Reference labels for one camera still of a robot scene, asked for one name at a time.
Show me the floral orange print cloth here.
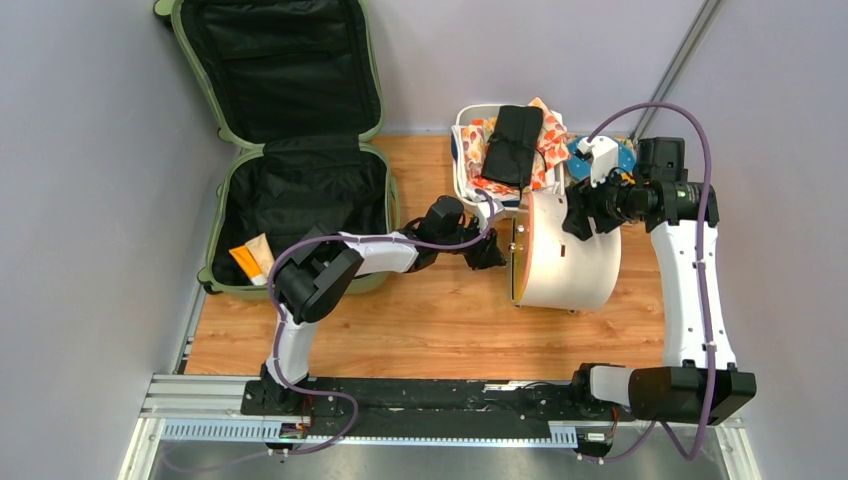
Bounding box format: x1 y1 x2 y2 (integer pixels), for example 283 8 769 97
454 97 571 203

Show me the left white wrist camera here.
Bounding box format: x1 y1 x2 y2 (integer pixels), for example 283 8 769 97
475 197 505 225

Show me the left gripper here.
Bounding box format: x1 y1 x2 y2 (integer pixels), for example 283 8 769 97
438 218 508 273

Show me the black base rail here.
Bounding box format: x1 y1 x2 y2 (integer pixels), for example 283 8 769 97
240 377 631 440

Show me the white plastic tub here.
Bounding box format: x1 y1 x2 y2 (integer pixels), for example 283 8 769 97
450 98 576 210

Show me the cream cylindrical container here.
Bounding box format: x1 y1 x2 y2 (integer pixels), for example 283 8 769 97
512 192 622 311

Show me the transparent orange disc lid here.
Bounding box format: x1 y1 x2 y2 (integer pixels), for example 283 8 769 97
509 212 528 305

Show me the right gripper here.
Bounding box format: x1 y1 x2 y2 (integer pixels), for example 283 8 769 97
562 163 643 241

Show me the orange sunscreen tube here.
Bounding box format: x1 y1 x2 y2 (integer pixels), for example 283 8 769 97
229 245 267 286

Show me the green hard-shell suitcase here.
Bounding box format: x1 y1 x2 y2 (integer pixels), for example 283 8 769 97
153 1 401 300

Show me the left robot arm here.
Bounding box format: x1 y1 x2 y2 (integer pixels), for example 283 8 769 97
245 192 506 415

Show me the black pouch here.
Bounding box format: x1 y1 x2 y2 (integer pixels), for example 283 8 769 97
481 105 543 189

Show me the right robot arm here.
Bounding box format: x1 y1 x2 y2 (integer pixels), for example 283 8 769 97
562 136 757 426

